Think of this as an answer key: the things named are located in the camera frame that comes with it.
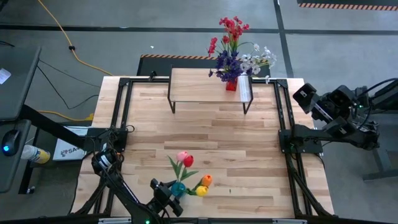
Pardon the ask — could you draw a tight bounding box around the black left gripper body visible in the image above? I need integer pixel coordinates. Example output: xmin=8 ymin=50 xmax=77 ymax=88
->
xmin=148 ymin=177 xmax=177 ymax=215

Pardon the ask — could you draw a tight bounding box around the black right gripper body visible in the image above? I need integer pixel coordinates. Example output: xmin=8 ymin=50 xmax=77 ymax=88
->
xmin=312 ymin=85 xmax=358 ymax=124

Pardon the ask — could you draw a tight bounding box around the blue textured glass vase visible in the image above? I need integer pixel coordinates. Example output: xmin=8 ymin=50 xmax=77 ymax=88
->
xmin=170 ymin=182 xmax=187 ymax=197

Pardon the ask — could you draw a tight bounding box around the red artificial tulip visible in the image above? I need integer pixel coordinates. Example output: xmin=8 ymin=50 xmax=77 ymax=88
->
xmin=178 ymin=154 xmax=200 ymax=184

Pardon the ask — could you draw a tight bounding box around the pink artificial tulip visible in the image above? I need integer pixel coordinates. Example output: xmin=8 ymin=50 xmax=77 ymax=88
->
xmin=167 ymin=151 xmax=190 ymax=184

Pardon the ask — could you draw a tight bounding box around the yellow artificial tulip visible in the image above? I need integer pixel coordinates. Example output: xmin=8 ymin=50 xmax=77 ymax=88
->
xmin=185 ymin=185 xmax=209 ymax=198

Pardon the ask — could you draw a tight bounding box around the orange artificial tulip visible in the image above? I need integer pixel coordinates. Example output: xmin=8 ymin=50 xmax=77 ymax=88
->
xmin=189 ymin=174 xmax=213 ymax=194

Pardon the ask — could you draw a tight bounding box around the white artificial flower bunch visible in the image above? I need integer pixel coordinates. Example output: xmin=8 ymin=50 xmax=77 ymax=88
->
xmin=241 ymin=42 xmax=277 ymax=85

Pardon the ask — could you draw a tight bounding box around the red ribbed glass vase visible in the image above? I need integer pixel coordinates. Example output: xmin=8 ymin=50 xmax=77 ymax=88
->
xmin=225 ymin=77 xmax=239 ymax=92

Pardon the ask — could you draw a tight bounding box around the purple artificial flower bunch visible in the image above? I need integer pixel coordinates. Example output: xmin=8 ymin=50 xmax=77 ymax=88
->
xmin=208 ymin=49 xmax=245 ymax=83

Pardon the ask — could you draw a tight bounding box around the red artificial flower bunch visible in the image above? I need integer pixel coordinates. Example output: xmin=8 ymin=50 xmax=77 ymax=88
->
xmin=207 ymin=16 xmax=250 ymax=82

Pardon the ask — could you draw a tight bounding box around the wooden shelf with black legs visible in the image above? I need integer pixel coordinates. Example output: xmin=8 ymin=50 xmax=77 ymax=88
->
xmin=167 ymin=64 xmax=254 ymax=115

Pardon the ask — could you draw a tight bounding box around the grey metal stand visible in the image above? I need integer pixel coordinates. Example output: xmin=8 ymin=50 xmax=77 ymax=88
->
xmin=362 ymin=79 xmax=398 ymax=183

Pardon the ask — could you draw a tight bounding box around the black hazard-striped floor mat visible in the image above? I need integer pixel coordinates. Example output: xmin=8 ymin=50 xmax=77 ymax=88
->
xmin=297 ymin=0 xmax=398 ymax=12
xmin=136 ymin=54 xmax=271 ymax=78

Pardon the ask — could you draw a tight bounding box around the white printed cardboard box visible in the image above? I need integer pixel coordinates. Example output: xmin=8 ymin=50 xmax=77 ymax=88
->
xmin=52 ymin=126 xmax=91 ymax=162

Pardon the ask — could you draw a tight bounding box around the black diagonal beam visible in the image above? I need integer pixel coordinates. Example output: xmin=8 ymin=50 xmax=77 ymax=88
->
xmin=20 ymin=104 xmax=90 ymax=150

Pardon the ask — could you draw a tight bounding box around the white and yellow bottle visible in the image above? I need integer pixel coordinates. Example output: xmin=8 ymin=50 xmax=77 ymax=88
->
xmin=21 ymin=144 xmax=51 ymax=165

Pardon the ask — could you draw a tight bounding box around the black computer mouse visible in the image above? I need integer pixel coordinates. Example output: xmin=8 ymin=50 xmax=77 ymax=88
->
xmin=1 ymin=129 xmax=22 ymax=157

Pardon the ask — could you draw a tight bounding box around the grey side desk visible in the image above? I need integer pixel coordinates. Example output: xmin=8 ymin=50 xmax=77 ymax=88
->
xmin=0 ymin=45 xmax=43 ymax=194

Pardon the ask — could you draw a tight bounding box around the white paper note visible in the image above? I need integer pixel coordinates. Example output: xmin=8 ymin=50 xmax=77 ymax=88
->
xmin=0 ymin=67 xmax=12 ymax=85

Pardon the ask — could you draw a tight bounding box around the silver metal bracket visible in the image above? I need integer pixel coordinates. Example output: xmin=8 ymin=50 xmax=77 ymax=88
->
xmin=98 ymin=217 xmax=134 ymax=224
xmin=272 ymin=218 xmax=308 ymax=224

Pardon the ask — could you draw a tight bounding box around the black metal table frame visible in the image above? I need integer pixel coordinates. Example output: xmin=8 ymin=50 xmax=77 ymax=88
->
xmin=71 ymin=76 xmax=335 ymax=224

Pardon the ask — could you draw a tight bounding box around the thin black floor cable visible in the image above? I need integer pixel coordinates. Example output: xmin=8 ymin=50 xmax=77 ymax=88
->
xmin=36 ymin=58 xmax=101 ymax=110

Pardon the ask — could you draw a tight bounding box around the yellow power cable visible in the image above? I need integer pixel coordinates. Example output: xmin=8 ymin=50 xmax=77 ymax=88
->
xmin=36 ymin=0 xmax=114 ymax=123

